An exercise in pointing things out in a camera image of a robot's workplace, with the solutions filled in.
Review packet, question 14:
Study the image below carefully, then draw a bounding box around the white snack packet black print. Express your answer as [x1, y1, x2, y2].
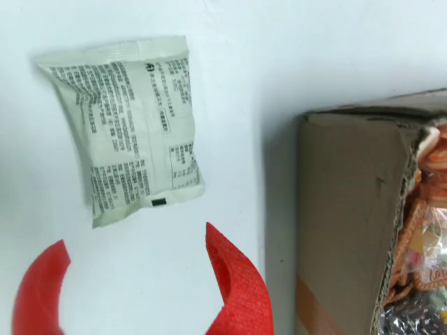
[34, 34, 206, 230]

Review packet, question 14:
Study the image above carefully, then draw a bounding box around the orange and white snack packet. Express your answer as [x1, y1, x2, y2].
[417, 118, 447, 203]

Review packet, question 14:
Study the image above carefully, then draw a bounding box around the dark chocolate snack packet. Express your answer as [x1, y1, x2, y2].
[379, 303, 447, 335]

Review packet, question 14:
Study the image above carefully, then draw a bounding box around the brown cardboard box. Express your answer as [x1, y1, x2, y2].
[295, 89, 447, 335]

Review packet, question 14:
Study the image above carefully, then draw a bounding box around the clear pastel candy bag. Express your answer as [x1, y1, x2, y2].
[422, 223, 447, 269]

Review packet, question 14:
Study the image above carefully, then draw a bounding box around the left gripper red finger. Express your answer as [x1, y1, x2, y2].
[11, 239, 72, 335]
[204, 221, 274, 335]

